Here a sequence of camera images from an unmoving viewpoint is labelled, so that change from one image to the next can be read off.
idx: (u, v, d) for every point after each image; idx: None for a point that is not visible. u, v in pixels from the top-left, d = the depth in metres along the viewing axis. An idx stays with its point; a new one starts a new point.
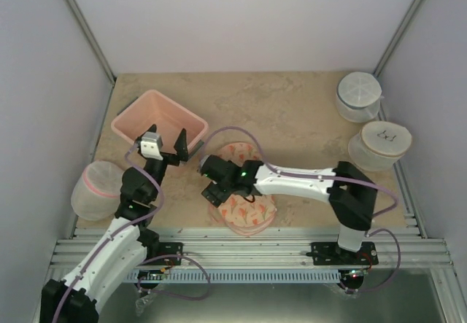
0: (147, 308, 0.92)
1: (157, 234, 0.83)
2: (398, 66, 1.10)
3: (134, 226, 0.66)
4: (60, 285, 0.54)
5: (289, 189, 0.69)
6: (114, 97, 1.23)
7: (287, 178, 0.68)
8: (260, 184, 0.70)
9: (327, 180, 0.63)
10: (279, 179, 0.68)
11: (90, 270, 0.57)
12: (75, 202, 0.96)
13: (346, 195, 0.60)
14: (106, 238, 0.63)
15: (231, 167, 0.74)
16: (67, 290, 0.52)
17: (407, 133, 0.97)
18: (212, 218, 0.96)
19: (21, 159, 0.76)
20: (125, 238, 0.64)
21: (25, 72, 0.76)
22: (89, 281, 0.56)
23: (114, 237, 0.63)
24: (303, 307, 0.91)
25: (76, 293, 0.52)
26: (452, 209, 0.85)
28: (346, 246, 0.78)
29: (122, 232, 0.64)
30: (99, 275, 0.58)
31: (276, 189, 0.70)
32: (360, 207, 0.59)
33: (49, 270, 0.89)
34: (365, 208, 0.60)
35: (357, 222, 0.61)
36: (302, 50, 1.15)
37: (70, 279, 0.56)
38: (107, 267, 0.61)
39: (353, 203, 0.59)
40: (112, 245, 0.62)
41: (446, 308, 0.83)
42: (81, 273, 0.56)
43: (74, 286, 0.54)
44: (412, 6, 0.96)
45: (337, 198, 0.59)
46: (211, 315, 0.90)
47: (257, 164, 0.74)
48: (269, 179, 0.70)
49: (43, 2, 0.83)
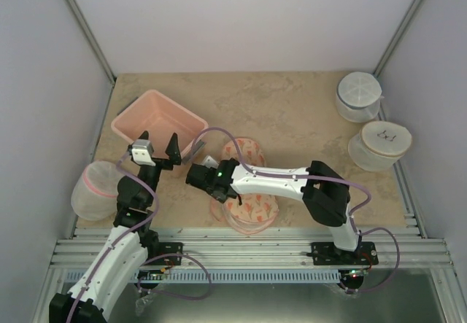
0: (147, 308, 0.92)
1: (157, 232, 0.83)
2: (398, 66, 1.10)
3: (135, 232, 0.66)
4: (67, 299, 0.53)
5: (265, 188, 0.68)
6: (114, 96, 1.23)
7: (263, 178, 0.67)
8: (234, 184, 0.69)
9: (301, 179, 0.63)
10: (255, 179, 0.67)
11: (95, 280, 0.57)
12: (75, 202, 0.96)
13: (319, 193, 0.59)
14: (107, 248, 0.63)
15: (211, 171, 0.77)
16: (75, 303, 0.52)
17: (407, 133, 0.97)
18: (213, 218, 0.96)
19: (21, 158, 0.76)
20: (126, 245, 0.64)
21: (26, 72, 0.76)
22: (95, 292, 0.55)
23: (115, 246, 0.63)
24: (303, 307, 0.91)
25: (85, 305, 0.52)
26: (452, 210, 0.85)
28: (343, 247, 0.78)
29: (122, 239, 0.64)
30: (105, 285, 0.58)
31: (252, 189, 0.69)
32: (332, 203, 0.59)
33: (49, 270, 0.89)
34: (338, 204, 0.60)
35: (331, 219, 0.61)
36: (302, 50, 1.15)
37: (75, 292, 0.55)
38: (112, 275, 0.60)
39: (326, 200, 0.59)
40: (114, 254, 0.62)
41: (446, 309, 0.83)
42: (86, 283, 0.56)
43: (81, 297, 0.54)
44: (412, 6, 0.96)
45: (311, 197, 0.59)
46: (211, 315, 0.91)
47: (233, 164, 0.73)
48: (244, 178, 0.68)
49: (42, 2, 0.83)
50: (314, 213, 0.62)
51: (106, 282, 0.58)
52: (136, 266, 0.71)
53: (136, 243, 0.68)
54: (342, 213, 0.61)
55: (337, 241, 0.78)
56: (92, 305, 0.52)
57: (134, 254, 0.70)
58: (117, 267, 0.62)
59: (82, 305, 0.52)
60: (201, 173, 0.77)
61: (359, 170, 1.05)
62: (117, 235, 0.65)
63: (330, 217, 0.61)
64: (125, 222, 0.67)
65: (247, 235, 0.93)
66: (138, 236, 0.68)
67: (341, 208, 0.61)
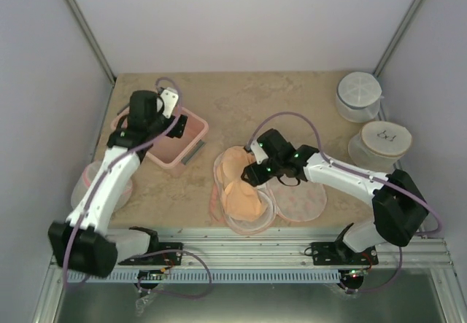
0: (147, 308, 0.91)
1: (155, 232, 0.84)
2: (398, 66, 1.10)
3: (134, 154, 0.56)
4: (66, 226, 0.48)
5: (337, 183, 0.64)
6: (114, 96, 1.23)
7: (339, 170, 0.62)
8: (309, 167, 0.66)
9: (378, 183, 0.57)
10: (330, 169, 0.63)
11: (95, 206, 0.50)
12: (75, 201, 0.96)
13: (392, 200, 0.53)
14: (103, 170, 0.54)
15: (288, 146, 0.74)
16: (74, 230, 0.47)
17: (407, 133, 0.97)
18: (212, 218, 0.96)
19: (21, 157, 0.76)
20: (124, 168, 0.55)
21: (25, 72, 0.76)
22: (95, 218, 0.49)
23: (112, 168, 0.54)
24: (303, 307, 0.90)
25: (86, 231, 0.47)
26: (452, 210, 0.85)
28: (349, 243, 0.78)
29: (120, 162, 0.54)
30: (107, 208, 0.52)
31: (325, 179, 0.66)
32: (401, 217, 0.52)
33: (49, 270, 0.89)
34: (404, 221, 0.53)
35: (391, 234, 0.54)
36: (303, 49, 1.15)
37: (74, 219, 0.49)
38: (112, 204, 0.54)
39: (397, 210, 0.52)
40: (111, 179, 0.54)
41: (446, 308, 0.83)
42: (85, 210, 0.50)
43: (81, 224, 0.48)
44: (413, 6, 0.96)
45: (383, 200, 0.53)
46: (211, 315, 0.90)
47: (312, 150, 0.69)
48: (319, 167, 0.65)
49: (42, 1, 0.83)
50: (376, 219, 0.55)
51: (108, 205, 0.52)
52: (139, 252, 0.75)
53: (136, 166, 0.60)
54: (408, 232, 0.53)
55: (347, 237, 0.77)
56: (94, 232, 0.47)
57: (139, 236, 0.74)
58: (117, 190, 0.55)
59: (83, 231, 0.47)
60: (279, 143, 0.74)
61: None
62: (114, 157, 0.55)
63: (390, 230, 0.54)
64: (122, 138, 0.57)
65: (247, 235, 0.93)
66: (138, 159, 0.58)
67: (408, 227, 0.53)
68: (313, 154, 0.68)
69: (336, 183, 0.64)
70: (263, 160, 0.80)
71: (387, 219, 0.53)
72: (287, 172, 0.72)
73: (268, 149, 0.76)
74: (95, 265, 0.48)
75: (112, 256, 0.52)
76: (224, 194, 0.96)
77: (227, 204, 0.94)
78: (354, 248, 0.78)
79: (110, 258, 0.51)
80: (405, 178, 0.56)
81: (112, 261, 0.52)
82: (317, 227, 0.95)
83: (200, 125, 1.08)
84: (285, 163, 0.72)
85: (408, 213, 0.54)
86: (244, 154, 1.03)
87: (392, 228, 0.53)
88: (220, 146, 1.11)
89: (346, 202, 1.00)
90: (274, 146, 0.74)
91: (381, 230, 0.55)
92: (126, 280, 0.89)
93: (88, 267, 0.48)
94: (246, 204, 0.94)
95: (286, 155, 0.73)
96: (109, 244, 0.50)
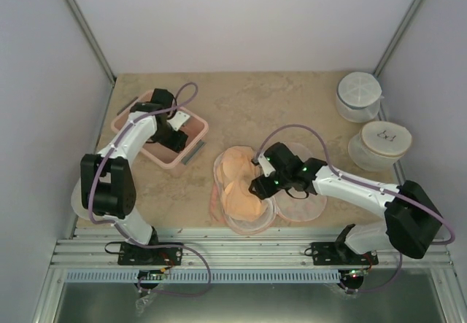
0: (147, 308, 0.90)
1: (156, 231, 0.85)
2: (398, 66, 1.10)
3: (153, 117, 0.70)
4: (97, 157, 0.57)
5: (347, 195, 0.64)
6: (114, 96, 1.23)
7: (349, 184, 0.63)
8: (318, 181, 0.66)
9: (389, 195, 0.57)
10: (339, 182, 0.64)
11: (122, 145, 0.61)
12: (75, 202, 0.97)
13: (405, 213, 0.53)
14: (129, 123, 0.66)
15: (295, 160, 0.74)
16: (104, 159, 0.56)
17: (408, 133, 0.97)
18: (212, 218, 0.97)
19: (21, 157, 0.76)
20: (146, 125, 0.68)
21: (25, 72, 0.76)
22: (122, 153, 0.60)
23: (136, 123, 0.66)
24: (303, 307, 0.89)
25: (115, 160, 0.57)
26: (452, 210, 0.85)
28: (351, 245, 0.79)
29: (143, 119, 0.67)
30: (130, 152, 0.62)
31: (336, 192, 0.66)
32: (415, 229, 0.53)
33: (49, 270, 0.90)
34: (418, 232, 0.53)
35: (406, 244, 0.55)
36: (303, 49, 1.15)
37: (104, 153, 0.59)
38: (133, 149, 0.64)
39: (409, 222, 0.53)
40: (136, 130, 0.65)
41: (446, 308, 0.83)
42: (114, 146, 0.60)
43: (110, 156, 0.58)
44: (412, 7, 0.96)
45: (395, 213, 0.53)
46: (211, 314, 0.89)
47: (320, 163, 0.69)
48: (328, 180, 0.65)
49: (43, 1, 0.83)
50: (390, 230, 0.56)
51: (131, 149, 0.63)
52: (140, 243, 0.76)
53: (152, 131, 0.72)
54: (422, 243, 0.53)
55: (349, 238, 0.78)
56: (122, 162, 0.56)
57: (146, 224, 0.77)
58: (138, 144, 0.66)
59: (112, 160, 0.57)
60: (286, 157, 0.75)
61: (359, 170, 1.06)
62: (138, 117, 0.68)
63: (404, 241, 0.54)
64: (145, 106, 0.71)
65: (247, 235, 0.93)
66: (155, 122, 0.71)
67: (423, 239, 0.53)
68: (321, 167, 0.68)
69: (346, 196, 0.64)
70: (270, 173, 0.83)
71: (400, 231, 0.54)
72: (296, 185, 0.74)
73: (274, 162, 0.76)
74: (117, 195, 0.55)
75: (131, 192, 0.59)
76: (225, 194, 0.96)
77: (227, 204, 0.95)
78: (357, 248, 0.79)
79: (128, 197, 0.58)
80: (417, 189, 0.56)
81: (129, 203, 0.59)
82: (317, 227, 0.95)
83: (199, 125, 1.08)
84: (294, 178, 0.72)
85: (422, 224, 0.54)
86: (244, 154, 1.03)
87: (406, 240, 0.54)
88: (220, 146, 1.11)
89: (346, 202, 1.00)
90: (282, 160, 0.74)
91: (396, 240, 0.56)
92: (125, 280, 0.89)
93: (108, 200, 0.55)
94: (246, 204, 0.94)
95: (293, 168, 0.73)
96: (130, 182, 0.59)
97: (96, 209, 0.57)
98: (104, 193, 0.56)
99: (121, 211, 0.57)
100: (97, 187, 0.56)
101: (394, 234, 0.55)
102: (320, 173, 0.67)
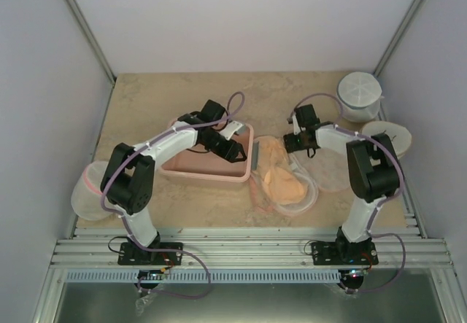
0: (147, 308, 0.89)
1: (157, 235, 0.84)
2: (398, 67, 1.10)
3: (194, 131, 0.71)
4: (129, 149, 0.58)
5: (335, 144, 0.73)
6: (114, 95, 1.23)
7: (336, 132, 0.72)
8: (319, 130, 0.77)
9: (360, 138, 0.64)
10: (330, 131, 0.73)
11: (157, 146, 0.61)
12: (75, 199, 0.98)
13: (361, 148, 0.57)
14: (171, 129, 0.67)
15: (315, 120, 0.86)
16: (135, 153, 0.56)
17: (407, 133, 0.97)
18: (212, 218, 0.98)
19: (21, 156, 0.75)
20: (185, 136, 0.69)
21: (25, 72, 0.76)
22: (154, 154, 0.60)
23: (178, 131, 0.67)
24: (303, 308, 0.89)
25: (143, 158, 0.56)
26: (452, 211, 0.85)
28: (346, 232, 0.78)
29: (184, 131, 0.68)
30: (161, 154, 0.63)
31: (329, 141, 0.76)
32: (367, 165, 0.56)
33: (49, 270, 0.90)
34: (370, 171, 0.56)
35: (358, 182, 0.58)
36: (303, 49, 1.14)
37: (137, 148, 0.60)
38: (166, 152, 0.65)
39: (363, 157, 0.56)
40: (176, 136, 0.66)
41: (446, 308, 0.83)
42: (149, 144, 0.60)
43: (141, 152, 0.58)
44: (411, 8, 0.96)
45: (352, 145, 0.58)
46: (211, 314, 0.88)
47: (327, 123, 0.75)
48: (327, 130, 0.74)
49: (42, 0, 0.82)
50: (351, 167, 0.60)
51: (162, 154, 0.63)
52: (140, 244, 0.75)
53: (190, 144, 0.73)
54: (372, 187, 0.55)
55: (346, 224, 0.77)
56: (149, 161, 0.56)
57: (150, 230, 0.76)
58: (172, 150, 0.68)
59: (140, 157, 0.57)
60: (309, 117, 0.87)
61: None
62: (181, 126, 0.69)
63: (358, 181, 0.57)
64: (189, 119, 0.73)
65: (248, 235, 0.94)
66: (195, 137, 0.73)
67: (376, 181, 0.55)
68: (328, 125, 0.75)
69: (336, 145, 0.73)
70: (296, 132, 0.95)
71: (355, 166, 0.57)
72: (308, 138, 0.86)
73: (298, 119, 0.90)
74: (133, 192, 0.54)
75: (146, 192, 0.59)
76: (265, 184, 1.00)
77: (273, 192, 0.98)
78: (348, 238, 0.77)
79: (142, 196, 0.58)
80: (386, 138, 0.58)
81: (141, 202, 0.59)
82: (317, 227, 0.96)
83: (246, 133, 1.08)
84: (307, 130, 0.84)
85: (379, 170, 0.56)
86: (269, 143, 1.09)
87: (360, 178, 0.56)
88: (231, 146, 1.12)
89: (346, 202, 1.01)
90: (301, 117, 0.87)
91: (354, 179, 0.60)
92: (126, 280, 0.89)
93: (122, 192, 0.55)
94: (289, 188, 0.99)
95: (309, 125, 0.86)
96: (149, 183, 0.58)
97: (109, 197, 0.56)
98: (122, 186, 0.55)
99: (131, 206, 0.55)
100: (117, 178, 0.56)
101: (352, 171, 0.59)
102: (325, 125, 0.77)
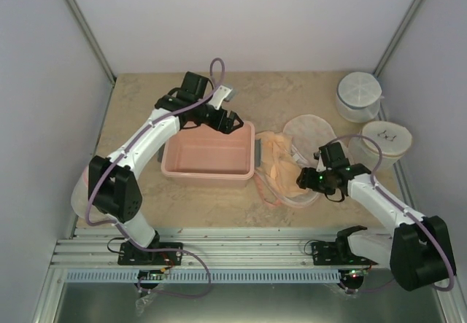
0: (147, 308, 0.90)
1: (158, 235, 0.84)
2: (398, 67, 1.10)
3: (175, 117, 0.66)
4: (106, 161, 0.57)
5: (371, 206, 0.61)
6: (114, 95, 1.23)
7: (378, 195, 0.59)
8: (352, 180, 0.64)
9: (408, 219, 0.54)
10: (371, 190, 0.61)
11: (133, 152, 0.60)
12: (76, 199, 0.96)
13: (413, 240, 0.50)
14: (148, 124, 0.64)
15: (344, 160, 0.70)
16: (111, 167, 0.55)
17: (407, 133, 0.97)
18: (212, 218, 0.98)
19: (21, 157, 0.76)
20: (166, 126, 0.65)
21: (25, 74, 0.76)
22: (132, 161, 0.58)
23: (155, 125, 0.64)
24: (303, 308, 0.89)
25: (121, 170, 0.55)
26: (452, 211, 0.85)
28: (352, 244, 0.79)
29: (162, 121, 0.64)
30: (141, 157, 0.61)
31: (363, 199, 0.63)
32: (417, 258, 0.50)
33: (49, 270, 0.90)
34: (419, 264, 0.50)
35: (403, 268, 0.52)
36: (303, 49, 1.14)
37: (114, 157, 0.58)
38: (147, 152, 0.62)
39: (414, 248, 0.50)
40: (152, 131, 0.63)
41: (446, 308, 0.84)
42: (124, 152, 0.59)
43: (118, 162, 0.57)
44: (411, 9, 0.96)
45: (405, 232, 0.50)
46: (211, 314, 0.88)
47: (365, 170, 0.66)
48: (361, 185, 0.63)
49: (42, 0, 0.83)
50: (394, 250, 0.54)
51: (143, 155, 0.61)
52: (139, 244, 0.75)
53: (175, 130, 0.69)
54: (419, 278, 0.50)
55: (354, 238, 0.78)
56: (126, 172, 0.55)
57: (147, 230, 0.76)
58: (155, 146, 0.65)
59: (117, 168, 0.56)
60: (336, 153, 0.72)
61: None
62: (160, 117, 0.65)
63: (403, 267, 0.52)
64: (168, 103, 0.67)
65: (248, 235, 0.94)
66: (178, 123, 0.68)
67: (419, 273, 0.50)
68: (363, 173, 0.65)
69: (371, 206, 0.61)
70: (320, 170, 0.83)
71: (403, 254, 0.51)
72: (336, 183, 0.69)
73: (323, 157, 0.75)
74: (120, 203, 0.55)
75: (134, 198, 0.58)
76: (272, 180, 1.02)
77: (281, 187, 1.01)
78: (352, 248, 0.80)
79: (131, 204, 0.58)
80: (440, 226, 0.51)
81: (133, 209, 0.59)
82: (317, 227, 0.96)
83: (246, 129, 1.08)
84: (333, 173, 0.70)
85: (426, 259, 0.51)
86: (269, 138, 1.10)
87: (402, 263, 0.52)
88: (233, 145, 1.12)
89: (346, 202, 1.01)
90: (330, 156, 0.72)
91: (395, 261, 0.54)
92: (126, 280, 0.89)
93: (111, 205, 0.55)
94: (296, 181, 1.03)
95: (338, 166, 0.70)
96: (135, 189, 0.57)
97: (101, 208, 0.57)
98: (111, 196, 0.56)
99: (122, 216, 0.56)
100: (101, 189, 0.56)
101: (395, 254, 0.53)
102: (360, 176, 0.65)
